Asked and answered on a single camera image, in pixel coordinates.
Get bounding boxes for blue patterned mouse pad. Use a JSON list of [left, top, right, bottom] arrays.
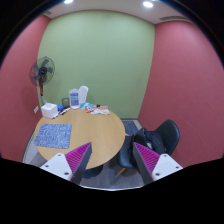
[[34, 124, 72, 149]]

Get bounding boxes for white wall socket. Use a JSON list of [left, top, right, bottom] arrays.
[[34, 106, 39, 114]]

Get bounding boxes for clear plastic jug with label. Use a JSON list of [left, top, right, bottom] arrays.
[[69, 89, 79, 109]]

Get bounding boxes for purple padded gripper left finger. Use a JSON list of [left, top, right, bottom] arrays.
[[41, 142, 92, 185]]

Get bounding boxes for blue small packet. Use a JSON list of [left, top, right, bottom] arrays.
[[57, 105, 64, 111]]

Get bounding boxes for white tissue box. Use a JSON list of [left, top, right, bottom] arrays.
[[41, 103, 58, 118]]

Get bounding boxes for white plastic container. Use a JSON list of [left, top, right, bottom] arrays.
[[79, 86, 88, 104]]

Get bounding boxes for orange snack packets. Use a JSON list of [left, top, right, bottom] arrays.
[[86, 105, 110, 115]]

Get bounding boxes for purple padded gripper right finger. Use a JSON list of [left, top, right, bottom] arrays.
[[133, 143, 182, 185]]

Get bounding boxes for black chair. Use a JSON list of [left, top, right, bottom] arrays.
[[117, 120, 180, 175]]

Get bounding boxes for round wooden table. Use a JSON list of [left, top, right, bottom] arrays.
[[34, 109, 125, 169]]

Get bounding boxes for black standing fan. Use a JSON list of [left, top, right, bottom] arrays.
[[29, 56, 55, 104]]

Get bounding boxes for black backpack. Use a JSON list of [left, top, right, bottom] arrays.
[[134, 128, 165, 154]]

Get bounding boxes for dark glass cup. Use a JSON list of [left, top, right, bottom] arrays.
[[62, 98, 70, 108]]

